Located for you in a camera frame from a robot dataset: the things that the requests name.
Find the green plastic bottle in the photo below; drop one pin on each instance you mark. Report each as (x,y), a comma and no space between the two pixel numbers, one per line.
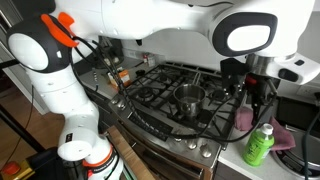
(256,146)

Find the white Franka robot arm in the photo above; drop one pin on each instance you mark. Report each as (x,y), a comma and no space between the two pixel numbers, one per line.
(76,100)

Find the round steel cooker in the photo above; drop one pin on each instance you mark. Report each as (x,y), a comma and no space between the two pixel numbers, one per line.
(293,163)

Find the wooden board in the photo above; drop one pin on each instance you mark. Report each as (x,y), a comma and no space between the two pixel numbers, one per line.
(133,156)

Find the small orange box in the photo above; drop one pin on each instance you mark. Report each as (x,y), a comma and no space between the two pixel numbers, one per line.
(125,78)

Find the dark countertop appliance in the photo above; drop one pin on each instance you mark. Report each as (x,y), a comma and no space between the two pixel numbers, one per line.
(111,53)

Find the black clamp bar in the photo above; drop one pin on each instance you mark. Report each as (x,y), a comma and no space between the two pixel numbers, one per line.
(8,64)

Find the white wall outlet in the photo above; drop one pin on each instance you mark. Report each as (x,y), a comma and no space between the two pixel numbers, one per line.
(306,91)

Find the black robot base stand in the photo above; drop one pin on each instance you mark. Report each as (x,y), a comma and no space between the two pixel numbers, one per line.
(46,166)

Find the black tripod leg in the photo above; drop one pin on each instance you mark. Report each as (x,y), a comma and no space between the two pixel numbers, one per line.
(20,128)

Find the small stainless steel pot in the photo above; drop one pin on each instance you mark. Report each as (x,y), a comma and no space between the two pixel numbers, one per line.
(190,106)

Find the small white jar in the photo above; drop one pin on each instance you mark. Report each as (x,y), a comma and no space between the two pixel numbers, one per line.
(151,60)

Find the small red cap bottle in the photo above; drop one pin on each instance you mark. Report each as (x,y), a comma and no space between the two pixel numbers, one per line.
(145,59)

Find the stainless steel gas stove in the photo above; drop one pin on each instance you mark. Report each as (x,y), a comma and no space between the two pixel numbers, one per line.
(166,156)

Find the pink cloth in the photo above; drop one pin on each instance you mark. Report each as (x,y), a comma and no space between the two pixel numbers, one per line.
(283,136)

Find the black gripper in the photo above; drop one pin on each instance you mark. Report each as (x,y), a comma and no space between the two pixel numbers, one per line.
(261,88)

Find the steel stove knob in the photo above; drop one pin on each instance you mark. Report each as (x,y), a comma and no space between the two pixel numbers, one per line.
(206,151)
(121,105)
(192,144)
(176,139)
(115,101)

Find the small black round lid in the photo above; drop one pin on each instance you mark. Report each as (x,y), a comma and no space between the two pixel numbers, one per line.
(140,72)

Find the red emergency stop button box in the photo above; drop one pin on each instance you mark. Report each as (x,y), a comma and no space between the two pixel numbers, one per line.
(11,168)

